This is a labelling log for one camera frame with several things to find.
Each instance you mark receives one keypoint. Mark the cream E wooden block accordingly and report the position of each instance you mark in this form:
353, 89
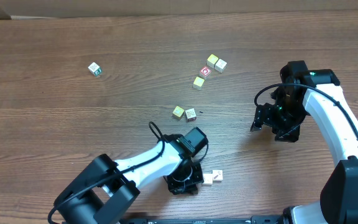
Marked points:
190, 115

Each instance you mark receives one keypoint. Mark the yellow crayon wooden block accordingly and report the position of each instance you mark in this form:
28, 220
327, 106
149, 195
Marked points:
217, 175

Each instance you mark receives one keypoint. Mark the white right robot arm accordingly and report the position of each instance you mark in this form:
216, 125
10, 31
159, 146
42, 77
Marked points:
316, 93

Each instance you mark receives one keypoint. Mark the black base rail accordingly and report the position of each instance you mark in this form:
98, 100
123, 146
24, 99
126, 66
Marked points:
256, 219

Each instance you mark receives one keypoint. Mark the yellow G wooden block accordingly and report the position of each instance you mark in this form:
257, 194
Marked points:
178, 113

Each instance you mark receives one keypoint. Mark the plain cream wooden block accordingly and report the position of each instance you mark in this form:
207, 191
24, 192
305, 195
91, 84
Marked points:
220, 65

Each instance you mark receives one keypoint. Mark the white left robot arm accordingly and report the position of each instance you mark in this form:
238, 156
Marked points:
105, 189

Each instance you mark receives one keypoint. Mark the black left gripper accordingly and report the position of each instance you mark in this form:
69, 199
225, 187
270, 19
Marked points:
180, 185

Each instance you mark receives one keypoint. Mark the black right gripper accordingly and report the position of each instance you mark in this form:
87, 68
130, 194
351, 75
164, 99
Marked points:
266, 117

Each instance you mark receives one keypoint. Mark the red top wooden block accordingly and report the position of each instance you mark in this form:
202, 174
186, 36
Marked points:
205, 72

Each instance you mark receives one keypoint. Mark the pale yellow wooden block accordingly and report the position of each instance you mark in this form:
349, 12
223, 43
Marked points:
198, 83

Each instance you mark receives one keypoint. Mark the green letter wooden block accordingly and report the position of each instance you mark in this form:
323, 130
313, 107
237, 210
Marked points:
95, 69

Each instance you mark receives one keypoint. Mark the yellow top wooden block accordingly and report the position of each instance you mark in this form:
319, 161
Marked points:
212, 60

